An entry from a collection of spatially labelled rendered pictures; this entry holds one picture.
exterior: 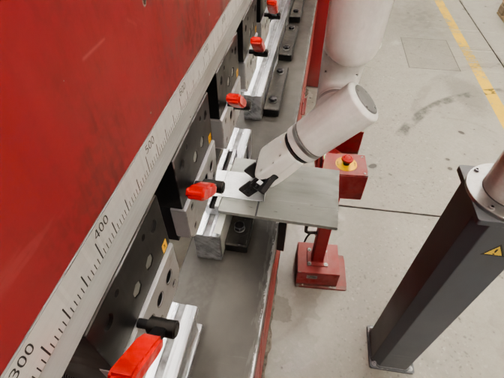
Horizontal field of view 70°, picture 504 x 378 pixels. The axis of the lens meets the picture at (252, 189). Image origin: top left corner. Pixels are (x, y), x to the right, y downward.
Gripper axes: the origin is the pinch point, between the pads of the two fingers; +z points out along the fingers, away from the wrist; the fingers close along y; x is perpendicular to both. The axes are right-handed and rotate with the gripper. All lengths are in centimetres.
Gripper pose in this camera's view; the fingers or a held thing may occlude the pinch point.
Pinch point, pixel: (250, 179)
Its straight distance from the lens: 83.2
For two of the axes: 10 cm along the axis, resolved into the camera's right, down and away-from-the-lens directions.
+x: 7.4, 5.5, 3.8
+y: -1.8, 7.2, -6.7
